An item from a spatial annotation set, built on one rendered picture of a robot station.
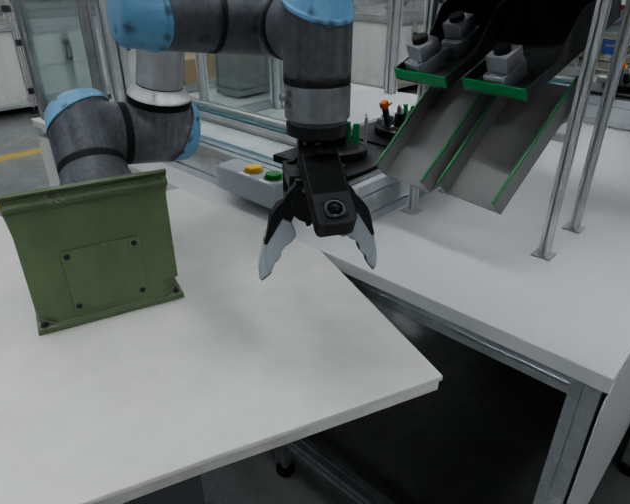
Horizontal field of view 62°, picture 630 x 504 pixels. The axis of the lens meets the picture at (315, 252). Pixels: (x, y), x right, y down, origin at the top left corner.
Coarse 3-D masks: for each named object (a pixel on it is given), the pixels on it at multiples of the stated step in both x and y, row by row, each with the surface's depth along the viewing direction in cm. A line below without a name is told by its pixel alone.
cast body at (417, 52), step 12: (420, 36) 98; (432, 36) 99; (408, 48) 101; (420, 48) 98; (432, 48) 99; (444, 48) 102; (408, 60) 102; (420, 60) 99; (432, 60) 100; (444, 60) 101; (432, 72) 102
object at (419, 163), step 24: (432, 96) 113; (456, 96) 111; (480, 96) 103; (408, 120) 111; (432, 120) 112; (456, 120) 108; (408, 144) 113; (432, 144) 109; (456, 144) 104; (384, 168) 113; (408, 168) 110; (432, 168) 102
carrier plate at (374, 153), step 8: (368, 144) 139; (280, 152) 133; (288, 152) 133; (296, 152) 133; (368, 152) 133; (376, 152) 133; (280, 160) 131; (360, 160) 128; (368, 160) 128; (376, 160) 128; (352, 168) 123; (360, 168) 123; (368, 168) 123; (376, 168) 125; (352, 176) 119
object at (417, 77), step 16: (448, 0) 105; (464, 0) 108; (480, 0) 111; (496, 0) 109; (512, 0) 98; (448, 16) 107; (480, 16) 111; (496, 16) 97; (432, 32) 106; (480, 32) 106; (496, 32) 99; (480, 48) 98; (400, 64) 104; (448, 64) 102; (464, 64) 97; (416, 80) 101; (432, 80) 98; (448, 80) 96
